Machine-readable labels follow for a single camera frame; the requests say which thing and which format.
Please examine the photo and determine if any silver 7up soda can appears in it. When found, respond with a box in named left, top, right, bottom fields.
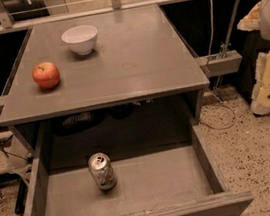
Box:
left=88, top=152, right=117, bottom=191

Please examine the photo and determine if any grey counter cabinet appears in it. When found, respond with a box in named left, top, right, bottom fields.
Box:
left=0, top=0, right=218, bottom=158

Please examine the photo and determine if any open grey drawer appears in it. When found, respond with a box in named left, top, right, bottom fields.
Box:
left=24, top=101, right=253, bottom=216

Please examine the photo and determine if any metal diagonal rod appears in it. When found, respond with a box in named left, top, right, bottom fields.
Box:
left=210, top=0, right=264, bottom=60

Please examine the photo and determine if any white ceramic bowl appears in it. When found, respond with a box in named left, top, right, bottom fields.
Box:
left=62, top=25, right=98, bottom=55

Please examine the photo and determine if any red apple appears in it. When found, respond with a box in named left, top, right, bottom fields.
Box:
left=32, top=61, right=61, bottom=89

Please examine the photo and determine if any grey bracket block right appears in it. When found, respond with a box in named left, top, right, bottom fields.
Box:
left=196, top=51, right=242, bottom=78

